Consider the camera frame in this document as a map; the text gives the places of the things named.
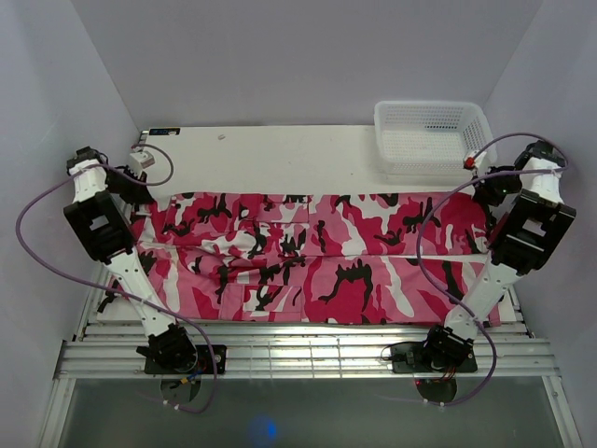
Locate white plastic mesh basket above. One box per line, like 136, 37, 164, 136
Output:
374, 101, 493, 178

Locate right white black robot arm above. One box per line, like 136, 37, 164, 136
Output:
420, 135, 576, 371

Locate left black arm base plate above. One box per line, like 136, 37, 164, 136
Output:
143, 344, 228, 375

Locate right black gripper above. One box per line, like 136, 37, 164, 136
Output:
471, 164, 523, 207

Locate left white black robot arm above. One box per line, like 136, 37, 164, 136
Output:
63, 147, 198, 373

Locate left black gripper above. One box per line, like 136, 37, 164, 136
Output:
104, 165, 153, 206

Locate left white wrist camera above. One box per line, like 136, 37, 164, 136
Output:
127, 147, 155, 175

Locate aluminium frame rail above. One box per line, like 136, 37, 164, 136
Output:
55, 323, 560, 380

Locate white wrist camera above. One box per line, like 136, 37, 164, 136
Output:
463, 149, 492, 175
127, 147, 155, 175

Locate pink camouflage trousers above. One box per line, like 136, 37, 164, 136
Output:
129, 192, 495, 326

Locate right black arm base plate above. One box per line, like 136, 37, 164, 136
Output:
390, 342, 478, 374

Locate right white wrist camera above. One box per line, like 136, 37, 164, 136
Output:
463, 149, 492, 175

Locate small label sticker on table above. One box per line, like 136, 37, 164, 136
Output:
148, 128, 180, 136

